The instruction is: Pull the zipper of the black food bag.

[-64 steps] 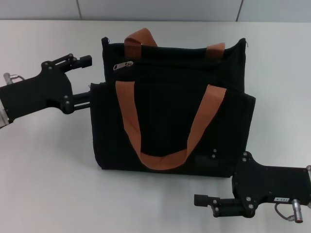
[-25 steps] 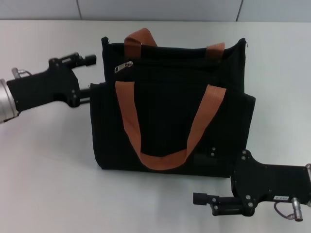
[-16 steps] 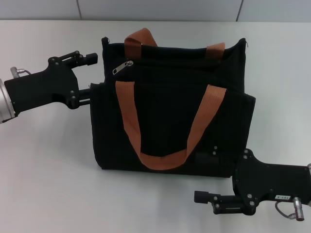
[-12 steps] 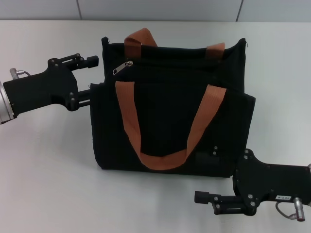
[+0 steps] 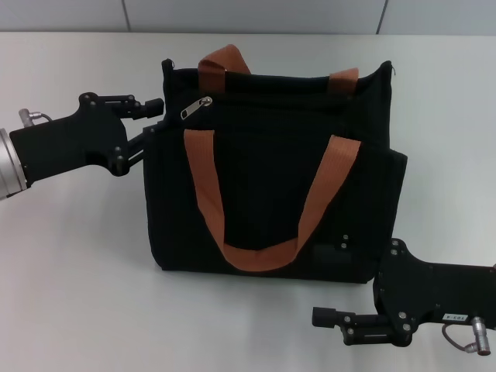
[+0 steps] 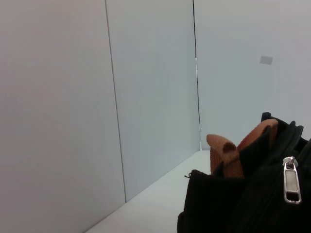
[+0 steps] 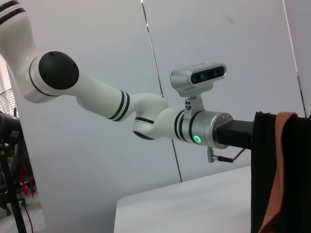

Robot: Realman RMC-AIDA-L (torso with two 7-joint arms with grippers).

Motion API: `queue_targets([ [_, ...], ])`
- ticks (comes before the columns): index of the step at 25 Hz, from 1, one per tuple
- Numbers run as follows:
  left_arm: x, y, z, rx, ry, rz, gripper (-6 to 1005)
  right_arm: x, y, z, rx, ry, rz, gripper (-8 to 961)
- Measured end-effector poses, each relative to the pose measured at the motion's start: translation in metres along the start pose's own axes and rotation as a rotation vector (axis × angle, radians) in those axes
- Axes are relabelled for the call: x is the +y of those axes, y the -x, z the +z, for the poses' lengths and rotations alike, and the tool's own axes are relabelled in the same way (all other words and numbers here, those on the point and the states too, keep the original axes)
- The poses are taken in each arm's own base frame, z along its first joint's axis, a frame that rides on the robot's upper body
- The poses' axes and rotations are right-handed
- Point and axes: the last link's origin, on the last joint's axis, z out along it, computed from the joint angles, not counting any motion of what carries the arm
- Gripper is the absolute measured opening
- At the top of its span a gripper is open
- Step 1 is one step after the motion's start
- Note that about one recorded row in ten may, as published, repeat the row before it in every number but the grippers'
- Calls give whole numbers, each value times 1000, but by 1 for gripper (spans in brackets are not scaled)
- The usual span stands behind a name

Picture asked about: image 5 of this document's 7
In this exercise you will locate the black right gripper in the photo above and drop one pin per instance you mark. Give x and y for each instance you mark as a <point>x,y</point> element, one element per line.
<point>426,290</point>

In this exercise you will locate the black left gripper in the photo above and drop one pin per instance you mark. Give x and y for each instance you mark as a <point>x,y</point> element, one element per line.
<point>69,143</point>

